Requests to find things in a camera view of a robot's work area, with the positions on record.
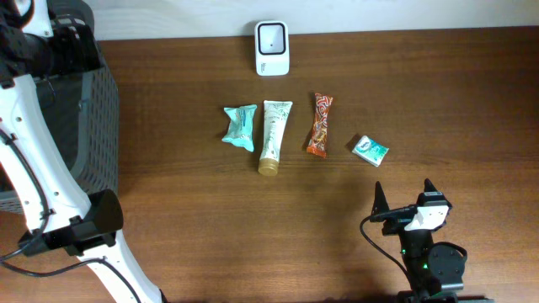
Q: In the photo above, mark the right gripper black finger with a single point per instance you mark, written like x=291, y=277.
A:
x=380, y=204
x=428, y=186

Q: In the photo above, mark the white barcode scanner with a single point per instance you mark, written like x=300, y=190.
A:
x=272, y=48

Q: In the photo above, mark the teal snack packet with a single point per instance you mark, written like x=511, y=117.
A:
x=240, y=129

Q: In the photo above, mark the dark grey plastic basket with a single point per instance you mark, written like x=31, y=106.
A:
x=50, y=59

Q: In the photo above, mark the red chocolate bar wrapper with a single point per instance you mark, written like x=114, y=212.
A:
x=317, y=144

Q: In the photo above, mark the white tube with gold cap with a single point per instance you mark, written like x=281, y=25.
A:
x=276, y=114

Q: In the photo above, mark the teal Kleenex tissue pack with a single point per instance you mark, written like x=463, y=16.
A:
x=370, y=151

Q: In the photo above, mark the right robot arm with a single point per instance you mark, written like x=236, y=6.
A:
x=433, y=270

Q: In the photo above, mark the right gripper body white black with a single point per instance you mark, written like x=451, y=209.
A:
x=401, y=215

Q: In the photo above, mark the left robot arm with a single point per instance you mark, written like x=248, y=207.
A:
x=60, y=215

